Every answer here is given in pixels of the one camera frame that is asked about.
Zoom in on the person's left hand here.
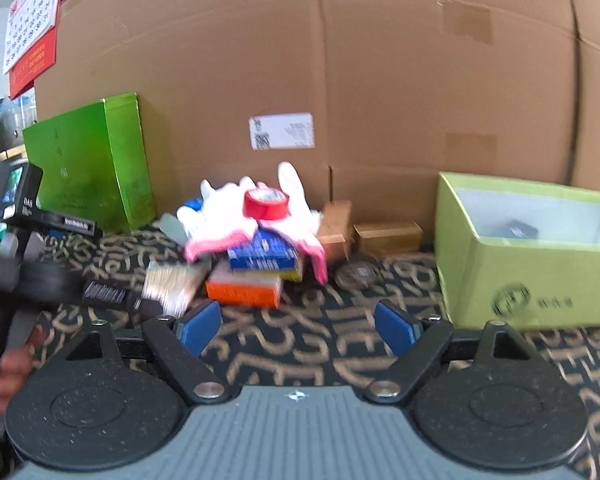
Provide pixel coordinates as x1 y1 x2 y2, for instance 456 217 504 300
0 332 33 416

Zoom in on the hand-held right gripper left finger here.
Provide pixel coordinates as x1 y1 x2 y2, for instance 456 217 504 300
65 300 231 406

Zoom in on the brown box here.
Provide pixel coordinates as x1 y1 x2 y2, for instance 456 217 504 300
316 200 353 263

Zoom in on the paint brush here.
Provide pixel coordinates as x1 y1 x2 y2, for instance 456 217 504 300
142 260 211 318

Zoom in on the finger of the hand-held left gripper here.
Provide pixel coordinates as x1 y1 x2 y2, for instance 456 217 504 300
125 294 162 317

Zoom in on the tall green box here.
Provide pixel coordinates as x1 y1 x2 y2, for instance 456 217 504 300
22 92 157 235

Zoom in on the light green box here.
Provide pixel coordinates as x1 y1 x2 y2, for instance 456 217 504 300
435 171 600 332

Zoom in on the red tape roll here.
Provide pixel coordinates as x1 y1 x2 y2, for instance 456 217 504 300
242 187 290 222

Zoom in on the orange and white box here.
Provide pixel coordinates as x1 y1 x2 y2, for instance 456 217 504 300
205 260 283 309

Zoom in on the round metal object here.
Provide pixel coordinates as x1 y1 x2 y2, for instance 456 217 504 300
334 260 381 291

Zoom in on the white shipping label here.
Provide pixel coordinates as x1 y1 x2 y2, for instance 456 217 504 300
249 112 316 151

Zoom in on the row of clear bottles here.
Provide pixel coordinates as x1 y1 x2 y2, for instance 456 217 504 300
0 95 36 155

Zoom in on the black patterned mat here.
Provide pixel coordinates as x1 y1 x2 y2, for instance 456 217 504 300
0 220 600 480

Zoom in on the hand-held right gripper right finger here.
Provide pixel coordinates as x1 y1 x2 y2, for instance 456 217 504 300
362 300 536 406

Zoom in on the red and white wall calendar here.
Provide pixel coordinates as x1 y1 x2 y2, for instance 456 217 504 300
2 0 76 101

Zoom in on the pale translucent bottle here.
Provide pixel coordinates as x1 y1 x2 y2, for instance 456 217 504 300
159 212 188 241

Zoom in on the blue and yellow box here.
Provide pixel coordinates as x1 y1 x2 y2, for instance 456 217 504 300
226 230 303 281

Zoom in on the large cardboard box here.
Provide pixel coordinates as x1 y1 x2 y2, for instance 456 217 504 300
32 0 600 241

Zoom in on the gold box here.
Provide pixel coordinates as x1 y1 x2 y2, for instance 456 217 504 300
353 221 424 257

